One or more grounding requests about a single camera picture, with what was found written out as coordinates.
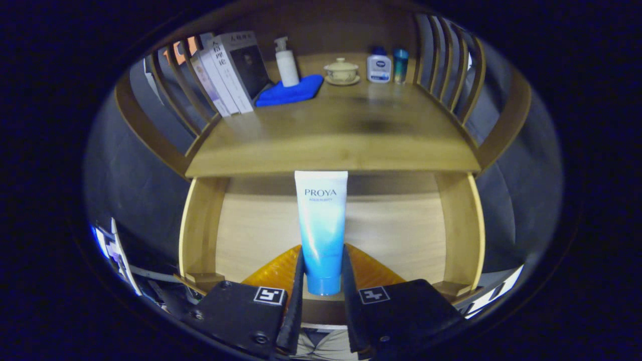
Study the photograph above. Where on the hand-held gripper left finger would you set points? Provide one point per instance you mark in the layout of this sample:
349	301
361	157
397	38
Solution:
296	311

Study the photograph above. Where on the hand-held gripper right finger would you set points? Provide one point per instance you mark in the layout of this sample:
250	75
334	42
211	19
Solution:
351	316

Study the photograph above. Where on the wooden drawer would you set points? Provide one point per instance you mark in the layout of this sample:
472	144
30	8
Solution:
251	235

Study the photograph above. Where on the blue white cosmetic tube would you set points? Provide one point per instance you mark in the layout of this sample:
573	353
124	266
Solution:
321	225

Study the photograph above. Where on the wooden countertop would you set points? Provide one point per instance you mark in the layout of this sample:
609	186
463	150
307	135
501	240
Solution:
326	145

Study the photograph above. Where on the person's clothing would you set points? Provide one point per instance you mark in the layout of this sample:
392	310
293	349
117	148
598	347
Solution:
331	348

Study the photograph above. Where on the black backdrop cloth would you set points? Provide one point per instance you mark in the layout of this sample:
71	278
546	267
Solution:
135	190

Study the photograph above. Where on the blue cloth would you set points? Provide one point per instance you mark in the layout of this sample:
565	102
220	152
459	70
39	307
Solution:
291	93

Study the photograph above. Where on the lilac book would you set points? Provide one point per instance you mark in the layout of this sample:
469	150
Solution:
210	90

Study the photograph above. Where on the white book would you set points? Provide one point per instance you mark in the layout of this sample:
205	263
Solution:
220	85

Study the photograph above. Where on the white pump bottle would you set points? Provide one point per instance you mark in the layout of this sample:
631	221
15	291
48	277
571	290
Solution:
287	67

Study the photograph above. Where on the beige lidded teacup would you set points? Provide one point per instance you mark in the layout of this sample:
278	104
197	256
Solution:
342	71

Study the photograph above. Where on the white lotion bottle blue cap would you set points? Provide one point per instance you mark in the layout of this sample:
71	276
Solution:
378	67

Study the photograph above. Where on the dark cover book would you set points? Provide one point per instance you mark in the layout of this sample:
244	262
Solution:
241	65

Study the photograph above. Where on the teal bottle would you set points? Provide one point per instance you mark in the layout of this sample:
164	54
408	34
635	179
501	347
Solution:
400	67

